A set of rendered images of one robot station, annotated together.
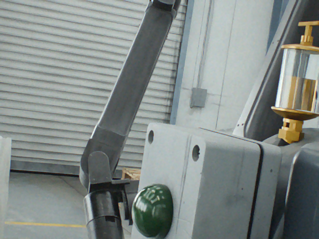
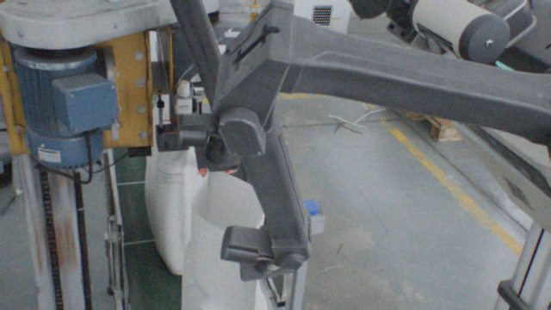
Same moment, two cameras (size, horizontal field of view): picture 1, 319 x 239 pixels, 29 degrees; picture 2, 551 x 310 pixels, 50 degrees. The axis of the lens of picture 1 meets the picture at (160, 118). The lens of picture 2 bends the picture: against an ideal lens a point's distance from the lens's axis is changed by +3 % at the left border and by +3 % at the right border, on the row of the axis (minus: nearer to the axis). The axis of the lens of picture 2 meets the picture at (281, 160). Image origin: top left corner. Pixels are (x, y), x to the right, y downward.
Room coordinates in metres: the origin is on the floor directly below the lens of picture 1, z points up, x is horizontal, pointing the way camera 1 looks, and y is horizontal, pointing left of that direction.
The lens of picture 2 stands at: (1.79, 0.11, 1.77)
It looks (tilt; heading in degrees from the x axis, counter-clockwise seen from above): 29 degrees down; 183
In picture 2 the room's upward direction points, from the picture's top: 6 degrees clockwise
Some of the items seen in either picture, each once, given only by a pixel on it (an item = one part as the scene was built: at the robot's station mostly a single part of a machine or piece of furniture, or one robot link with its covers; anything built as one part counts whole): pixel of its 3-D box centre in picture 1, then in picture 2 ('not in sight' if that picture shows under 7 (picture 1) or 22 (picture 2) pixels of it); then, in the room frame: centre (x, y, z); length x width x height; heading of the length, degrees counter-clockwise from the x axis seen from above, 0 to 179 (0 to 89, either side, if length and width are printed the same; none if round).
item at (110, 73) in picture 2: not in sight; (102, 81); (0.59, -0.39, 1.23); 0.28 x 0.07 x 0.16; 24
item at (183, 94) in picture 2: not in sight; (185, 110); (0.50, -0.22, 1.14); 0.05 x 0.04 x 0.16; 114
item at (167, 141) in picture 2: not in sight; (171, 137); (0.45, -0.27, 1.04); 0.08 x 0.06 x 0.05; 114
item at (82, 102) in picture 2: not in sight; (86, 107); (0.76, -0.36, 1.25); 0.10 x 0.08 x 0.12; 139
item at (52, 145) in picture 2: not in sight; (63, 106); (0.69, -0.43, 1.21); 0.15 x 0.15 x 0.25
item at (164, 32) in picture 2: not in sight; (155, 47); (0.39, -0.33, 1.26); 0.22 x 0.05 x 0.16; 24
